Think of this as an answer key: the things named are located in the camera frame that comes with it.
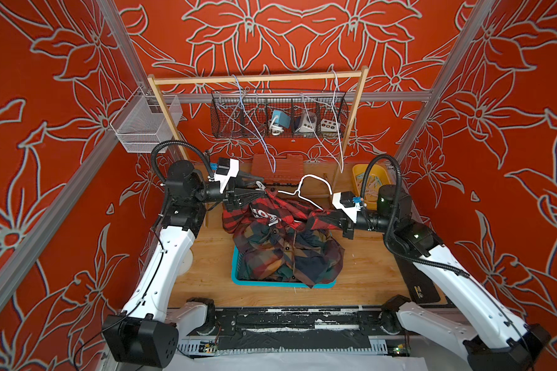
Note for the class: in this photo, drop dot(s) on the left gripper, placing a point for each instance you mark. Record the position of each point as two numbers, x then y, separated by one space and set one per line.
239 200

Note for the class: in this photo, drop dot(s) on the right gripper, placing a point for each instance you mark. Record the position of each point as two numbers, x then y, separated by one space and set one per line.
346 226

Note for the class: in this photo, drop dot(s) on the red black plaid shirt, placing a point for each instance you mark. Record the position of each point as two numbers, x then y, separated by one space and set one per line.
273 211

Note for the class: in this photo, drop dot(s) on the white wire hanger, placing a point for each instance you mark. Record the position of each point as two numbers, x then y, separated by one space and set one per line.
242 118
311 190
339 161

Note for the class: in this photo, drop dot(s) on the dark plaid shirt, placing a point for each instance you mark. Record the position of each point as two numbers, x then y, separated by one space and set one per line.
280 253

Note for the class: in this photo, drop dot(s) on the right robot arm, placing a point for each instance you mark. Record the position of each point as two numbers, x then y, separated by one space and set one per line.
494 337

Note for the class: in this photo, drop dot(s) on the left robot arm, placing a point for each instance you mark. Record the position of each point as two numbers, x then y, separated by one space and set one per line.
143 333

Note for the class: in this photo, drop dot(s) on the yellow plastic tray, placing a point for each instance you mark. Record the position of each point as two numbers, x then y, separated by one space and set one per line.
378 177

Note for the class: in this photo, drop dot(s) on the red brown box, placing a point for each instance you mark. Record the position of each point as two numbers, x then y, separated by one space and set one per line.
287 169

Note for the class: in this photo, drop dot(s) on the white tape roll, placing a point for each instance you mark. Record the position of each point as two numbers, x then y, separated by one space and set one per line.
186 263

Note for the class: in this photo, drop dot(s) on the teal plastic basket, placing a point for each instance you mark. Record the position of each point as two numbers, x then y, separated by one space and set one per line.
236 276

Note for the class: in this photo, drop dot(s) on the white power adapter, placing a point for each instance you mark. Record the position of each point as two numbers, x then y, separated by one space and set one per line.
305 124

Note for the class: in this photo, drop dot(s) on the white dotted box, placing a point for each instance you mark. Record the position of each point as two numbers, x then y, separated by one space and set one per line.
329 127

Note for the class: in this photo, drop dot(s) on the white mesh basket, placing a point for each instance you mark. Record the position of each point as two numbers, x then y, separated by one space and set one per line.
140 126

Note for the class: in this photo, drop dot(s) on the wooden hanging rack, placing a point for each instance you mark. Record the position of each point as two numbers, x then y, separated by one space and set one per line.
361 75

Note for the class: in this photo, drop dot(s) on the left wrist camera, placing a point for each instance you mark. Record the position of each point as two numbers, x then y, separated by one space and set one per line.
226 169

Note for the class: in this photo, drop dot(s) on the black wire basket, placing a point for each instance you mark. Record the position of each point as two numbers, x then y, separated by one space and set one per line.
295 104

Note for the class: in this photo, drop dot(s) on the teal charger with cable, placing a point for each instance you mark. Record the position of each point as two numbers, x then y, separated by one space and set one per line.
279 122

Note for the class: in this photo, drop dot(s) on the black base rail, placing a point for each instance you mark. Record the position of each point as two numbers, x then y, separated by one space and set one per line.
337 330

